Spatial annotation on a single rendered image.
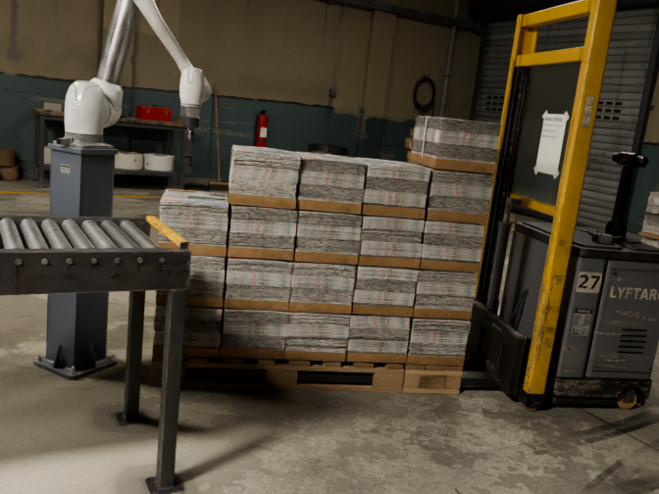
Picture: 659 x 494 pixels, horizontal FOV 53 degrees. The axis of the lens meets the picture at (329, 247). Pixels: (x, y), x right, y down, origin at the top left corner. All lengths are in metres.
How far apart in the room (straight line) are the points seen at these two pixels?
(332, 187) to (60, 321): 1.34
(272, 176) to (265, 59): 7.30
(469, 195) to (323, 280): 0.76
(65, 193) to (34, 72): 6.33
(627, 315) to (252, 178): 1.84
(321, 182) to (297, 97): 7.45
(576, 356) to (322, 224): 1.35
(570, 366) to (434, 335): 0.65
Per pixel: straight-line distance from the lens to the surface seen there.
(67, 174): 3.03
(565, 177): 3.06
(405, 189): 2.97
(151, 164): 8.97
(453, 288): 3.14
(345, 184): 2.90
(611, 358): 3.45
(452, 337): 3.22
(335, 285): 2.97
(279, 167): 2.83
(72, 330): 3.14
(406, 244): 3.02
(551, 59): 3.36
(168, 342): 2.14
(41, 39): 9.33
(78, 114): 3.00
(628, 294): 3.39
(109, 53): 3.20
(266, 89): 10.08
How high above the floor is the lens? 1.26
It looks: 12 degrees down
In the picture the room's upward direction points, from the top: 6 degrees clockwise
